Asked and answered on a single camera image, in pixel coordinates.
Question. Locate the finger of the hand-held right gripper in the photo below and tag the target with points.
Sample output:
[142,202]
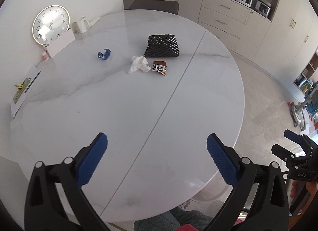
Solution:
[294,136]
[282,152]

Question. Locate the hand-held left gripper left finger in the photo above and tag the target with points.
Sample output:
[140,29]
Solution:
[93,161]

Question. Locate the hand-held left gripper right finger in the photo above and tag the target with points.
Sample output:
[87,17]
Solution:
[222,161]

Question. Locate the white tissue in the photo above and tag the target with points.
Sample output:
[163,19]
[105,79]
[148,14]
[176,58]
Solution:
[138,64]

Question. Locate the blue paper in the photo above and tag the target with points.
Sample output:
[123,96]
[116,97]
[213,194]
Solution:
[103,54]

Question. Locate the brown snack wrapper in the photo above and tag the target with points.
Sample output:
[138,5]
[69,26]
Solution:
[159,67]

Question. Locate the black foam mesh net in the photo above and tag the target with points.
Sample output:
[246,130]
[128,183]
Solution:
[161,46]

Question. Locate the person's right hand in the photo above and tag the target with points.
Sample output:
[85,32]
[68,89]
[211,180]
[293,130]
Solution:
[312,188]

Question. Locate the grey kick scooter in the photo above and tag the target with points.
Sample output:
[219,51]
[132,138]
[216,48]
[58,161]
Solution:
[299,111]

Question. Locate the colourful storage shelf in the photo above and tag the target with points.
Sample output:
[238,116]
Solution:
[306,77]

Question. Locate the red pink cloth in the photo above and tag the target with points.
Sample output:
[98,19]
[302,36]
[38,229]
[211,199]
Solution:
[187,228]

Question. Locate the person's quilted green clothing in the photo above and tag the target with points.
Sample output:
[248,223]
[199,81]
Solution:
[159,221]

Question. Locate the white paper sheet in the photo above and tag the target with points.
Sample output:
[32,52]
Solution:
[19,104]

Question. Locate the dark pen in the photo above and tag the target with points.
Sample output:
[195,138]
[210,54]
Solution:
[32,83]

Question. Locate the yellow-green clip tool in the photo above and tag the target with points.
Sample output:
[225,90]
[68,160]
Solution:
[18,94]

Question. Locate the yellow binder clip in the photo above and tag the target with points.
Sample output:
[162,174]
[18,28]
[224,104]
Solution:
[18,85]

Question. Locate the small pink bottle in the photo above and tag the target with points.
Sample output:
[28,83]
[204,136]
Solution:
[45,55]

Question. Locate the white card box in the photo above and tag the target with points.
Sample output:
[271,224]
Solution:
[60,44]

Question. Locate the silver toaster oven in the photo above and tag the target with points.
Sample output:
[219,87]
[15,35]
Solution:
[262,7]

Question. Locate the white mug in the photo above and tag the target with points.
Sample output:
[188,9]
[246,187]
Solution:
[80,26]

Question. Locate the beige drawer cabinet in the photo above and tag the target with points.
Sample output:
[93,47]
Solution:
[223,17]

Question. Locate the white paper roll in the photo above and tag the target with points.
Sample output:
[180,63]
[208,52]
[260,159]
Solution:
[95,21]

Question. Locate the grey chair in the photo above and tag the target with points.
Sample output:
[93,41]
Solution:
[154,6]

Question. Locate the round gold-rimmed wall clock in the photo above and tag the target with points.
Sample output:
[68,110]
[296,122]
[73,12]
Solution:
[51,26]

